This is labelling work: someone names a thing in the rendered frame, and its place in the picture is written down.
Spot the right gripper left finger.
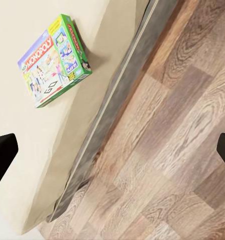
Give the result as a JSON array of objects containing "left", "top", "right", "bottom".
[{"left": 0, "top": 133, "right": 19, "bottom": 181}]

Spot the board game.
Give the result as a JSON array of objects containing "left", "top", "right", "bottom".
[{"left": 17, "top": 14, "right": 93, "bottom": 109}]

